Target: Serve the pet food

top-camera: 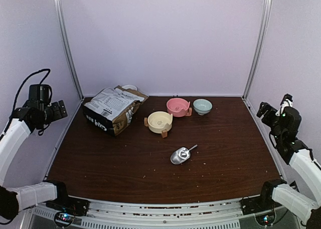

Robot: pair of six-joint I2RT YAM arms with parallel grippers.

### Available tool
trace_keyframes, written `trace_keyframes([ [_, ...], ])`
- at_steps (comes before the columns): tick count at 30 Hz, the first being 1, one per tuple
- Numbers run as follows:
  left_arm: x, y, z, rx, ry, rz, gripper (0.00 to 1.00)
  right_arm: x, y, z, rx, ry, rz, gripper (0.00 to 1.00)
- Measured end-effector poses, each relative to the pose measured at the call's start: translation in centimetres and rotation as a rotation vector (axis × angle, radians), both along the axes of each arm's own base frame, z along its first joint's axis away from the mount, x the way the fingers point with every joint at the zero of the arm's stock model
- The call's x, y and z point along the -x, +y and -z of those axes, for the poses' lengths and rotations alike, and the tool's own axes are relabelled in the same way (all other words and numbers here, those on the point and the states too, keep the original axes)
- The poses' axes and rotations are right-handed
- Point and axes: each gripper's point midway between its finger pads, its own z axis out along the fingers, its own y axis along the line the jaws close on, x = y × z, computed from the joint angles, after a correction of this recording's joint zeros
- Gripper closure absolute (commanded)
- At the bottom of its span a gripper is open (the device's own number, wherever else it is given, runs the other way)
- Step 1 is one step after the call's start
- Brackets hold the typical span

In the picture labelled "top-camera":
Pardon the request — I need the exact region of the aluminium frame post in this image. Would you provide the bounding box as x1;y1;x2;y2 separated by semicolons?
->
242;0;273;101
54;0;84;100

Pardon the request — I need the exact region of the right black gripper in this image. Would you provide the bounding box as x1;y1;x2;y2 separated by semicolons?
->
256;102;284;143

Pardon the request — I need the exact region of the metal scoop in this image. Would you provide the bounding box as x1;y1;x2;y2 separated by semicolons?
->
170;144;198;165

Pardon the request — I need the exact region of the cream pet bowl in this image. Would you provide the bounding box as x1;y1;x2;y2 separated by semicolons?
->
144;111;173;138

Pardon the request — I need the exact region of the light blue ceramic bowl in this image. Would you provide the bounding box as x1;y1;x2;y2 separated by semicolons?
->
193;99;213;116

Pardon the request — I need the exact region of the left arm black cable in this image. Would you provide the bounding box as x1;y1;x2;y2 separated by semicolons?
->
9;68;51;119

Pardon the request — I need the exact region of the pet food bag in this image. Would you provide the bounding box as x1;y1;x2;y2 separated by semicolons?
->
82;86;148;136

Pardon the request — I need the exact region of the front aluminium rail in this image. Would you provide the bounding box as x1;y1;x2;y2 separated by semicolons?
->
20;198;306;229

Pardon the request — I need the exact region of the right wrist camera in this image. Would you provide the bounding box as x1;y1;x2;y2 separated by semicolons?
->
280;94;293;113

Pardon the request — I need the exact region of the pink pet bowl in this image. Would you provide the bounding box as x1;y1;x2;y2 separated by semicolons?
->
166;97;192;117

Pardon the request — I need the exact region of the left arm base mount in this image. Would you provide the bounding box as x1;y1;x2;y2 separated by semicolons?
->
46;196;90;216

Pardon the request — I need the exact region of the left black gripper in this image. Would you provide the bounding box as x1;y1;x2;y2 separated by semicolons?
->
37;100;67;126

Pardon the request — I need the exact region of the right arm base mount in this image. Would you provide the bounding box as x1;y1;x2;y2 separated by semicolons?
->
240;196;275;215

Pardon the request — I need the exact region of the right aluminium frame post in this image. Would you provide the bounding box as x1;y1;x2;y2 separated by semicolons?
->
242;0;273;101

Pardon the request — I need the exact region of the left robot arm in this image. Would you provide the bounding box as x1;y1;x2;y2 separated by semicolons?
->
1;84;72;225

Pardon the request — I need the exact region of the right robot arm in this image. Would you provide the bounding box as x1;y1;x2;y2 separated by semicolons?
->
256;99;320;228

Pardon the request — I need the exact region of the left aluminium frame post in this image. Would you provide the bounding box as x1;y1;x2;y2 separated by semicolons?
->
54;0;84;100

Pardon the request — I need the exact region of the white patterned ceramic bowl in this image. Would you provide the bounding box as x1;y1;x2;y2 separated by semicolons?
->
122;85;138;91

